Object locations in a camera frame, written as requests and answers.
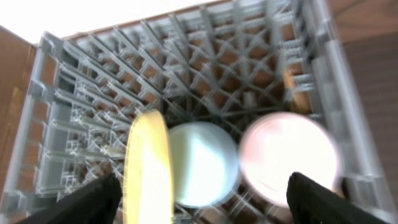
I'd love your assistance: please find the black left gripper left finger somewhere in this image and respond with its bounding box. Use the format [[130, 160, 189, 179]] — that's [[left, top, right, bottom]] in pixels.
[[18, 173, 122, 224]]

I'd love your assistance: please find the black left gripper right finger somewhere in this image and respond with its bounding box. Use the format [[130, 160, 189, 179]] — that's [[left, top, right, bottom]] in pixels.
[[287, 172, 386, 224]]

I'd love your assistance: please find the yellow plate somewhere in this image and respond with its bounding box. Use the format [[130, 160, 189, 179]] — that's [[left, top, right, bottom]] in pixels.
[[123, 110, 174, 224]]

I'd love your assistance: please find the white pink bowl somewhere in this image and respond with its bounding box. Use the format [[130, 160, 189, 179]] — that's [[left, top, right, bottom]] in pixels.
[[239, 112, 343, 207]]

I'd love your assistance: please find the light blue bowl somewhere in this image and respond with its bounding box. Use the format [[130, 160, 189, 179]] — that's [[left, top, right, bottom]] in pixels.
[[169, 122, 241, 208]]

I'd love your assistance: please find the grey plastic dish rack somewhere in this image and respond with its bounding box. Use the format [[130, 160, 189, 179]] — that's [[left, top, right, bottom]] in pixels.
[[1, 1, 397, 223]]

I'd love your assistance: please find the dark brown serving tray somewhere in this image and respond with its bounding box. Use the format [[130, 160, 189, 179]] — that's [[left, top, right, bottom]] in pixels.
[[345, 33, 397, 202]]

